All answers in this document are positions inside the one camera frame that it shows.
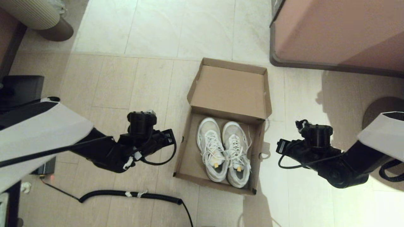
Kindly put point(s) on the ribbed beige column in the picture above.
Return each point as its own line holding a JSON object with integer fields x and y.
{"x": 28, "y": 12}

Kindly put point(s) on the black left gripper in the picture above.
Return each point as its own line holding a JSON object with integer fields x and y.
{"x": 162, "y": 140}

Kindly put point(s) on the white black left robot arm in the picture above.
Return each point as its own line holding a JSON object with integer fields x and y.
{"x": 38, "y": 132}

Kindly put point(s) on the brown round pedestal base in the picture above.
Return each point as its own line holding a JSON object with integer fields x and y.
{"x": 378, "y": 108}

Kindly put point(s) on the dark grey square plate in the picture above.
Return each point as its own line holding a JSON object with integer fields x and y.
{"x": 22, "y": 88}

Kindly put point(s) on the crumpled white paper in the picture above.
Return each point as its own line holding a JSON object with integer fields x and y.
{"x": 26, "y": 187}

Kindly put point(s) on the white plastic bag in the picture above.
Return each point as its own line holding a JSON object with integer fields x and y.
{"x": 60, "y": 6}

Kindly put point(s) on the white sneaker black insole print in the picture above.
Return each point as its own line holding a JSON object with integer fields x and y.
{"x": 233, "y": 129}

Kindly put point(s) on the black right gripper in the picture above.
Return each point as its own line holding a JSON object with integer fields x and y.
{"x": 288, "y": 148}

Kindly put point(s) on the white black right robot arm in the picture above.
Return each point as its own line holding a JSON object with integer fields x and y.
{"x": 347, "y": 170}

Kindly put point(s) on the white sneaker orange insole print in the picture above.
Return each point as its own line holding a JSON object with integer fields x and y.
{"x": 206, "y": 129}

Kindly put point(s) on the pink cabinet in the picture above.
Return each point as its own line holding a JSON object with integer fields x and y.
{"x": 341, "y": 28}

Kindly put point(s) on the brown cardboard shoe box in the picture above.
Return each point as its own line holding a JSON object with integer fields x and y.
{"x": 227, "y": 91}

